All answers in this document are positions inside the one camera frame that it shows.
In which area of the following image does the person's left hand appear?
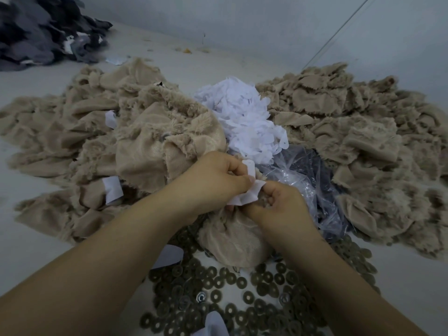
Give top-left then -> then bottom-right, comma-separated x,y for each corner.
167,151 -> 257,225

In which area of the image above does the person's right hand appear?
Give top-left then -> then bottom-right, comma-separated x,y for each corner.
241,180 -> 317,246

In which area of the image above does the white fabric cutout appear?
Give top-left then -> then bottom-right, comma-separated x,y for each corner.
226,159 -> 267,207

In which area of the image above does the beige plush fabric pouch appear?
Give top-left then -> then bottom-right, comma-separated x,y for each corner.
197,197 -> 274,269

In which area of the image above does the person's left forearm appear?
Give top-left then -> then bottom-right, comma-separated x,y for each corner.
0,192 -> 196,336

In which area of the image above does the person's right forearm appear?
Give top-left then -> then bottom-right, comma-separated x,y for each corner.
261,224 -> 429,336

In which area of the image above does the clear plastic bag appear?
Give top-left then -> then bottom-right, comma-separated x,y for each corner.
255,147 -> 352,238

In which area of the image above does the pile of white fabric pieces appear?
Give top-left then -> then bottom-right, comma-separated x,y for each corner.
192,76 -> 290,165

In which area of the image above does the pile of dark round washers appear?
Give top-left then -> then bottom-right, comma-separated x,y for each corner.
139,220 -> 382,336

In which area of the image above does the pile of flat beige scraps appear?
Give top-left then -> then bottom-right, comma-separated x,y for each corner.
255,62 -> 448,259

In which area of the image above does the pile of sewn beige plush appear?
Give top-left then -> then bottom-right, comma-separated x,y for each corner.
0,57 -> 228,243

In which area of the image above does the pile of grey fabric pieces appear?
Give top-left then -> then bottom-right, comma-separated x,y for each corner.
0,0 -> 113,72

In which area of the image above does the thin grey wire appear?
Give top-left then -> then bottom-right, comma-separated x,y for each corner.
302,0 -> 373,69

